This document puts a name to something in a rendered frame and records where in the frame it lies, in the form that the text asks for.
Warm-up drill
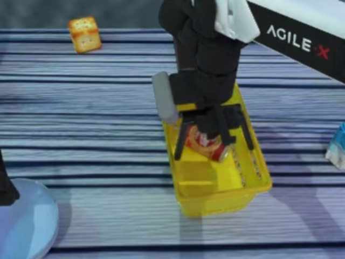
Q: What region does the grey camera box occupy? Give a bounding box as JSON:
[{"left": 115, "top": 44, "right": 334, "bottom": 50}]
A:
[{"left": 151, "top": 71, "right": 179, "bottom": 124}]

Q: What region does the yellow plastic basket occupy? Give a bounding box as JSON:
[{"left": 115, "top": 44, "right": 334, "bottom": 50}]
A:
[{"left": 162, "top": 82, "right": 273, "bottom": 218}]

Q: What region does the red soda can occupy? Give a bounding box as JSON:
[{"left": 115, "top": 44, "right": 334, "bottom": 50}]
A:
[{"left": 184, "top": 124, "right": 232, "bottom": 163}]

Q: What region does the blue white carton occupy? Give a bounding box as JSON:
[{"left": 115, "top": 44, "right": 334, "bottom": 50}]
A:
[{"left": 325, "top": 121, "right": 345, "bottom": 171}]

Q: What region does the orange cracker box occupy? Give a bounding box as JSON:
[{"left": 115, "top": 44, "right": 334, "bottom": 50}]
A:
[{"left": 67, "top": 15, "right": 103, "bottom": 54}]

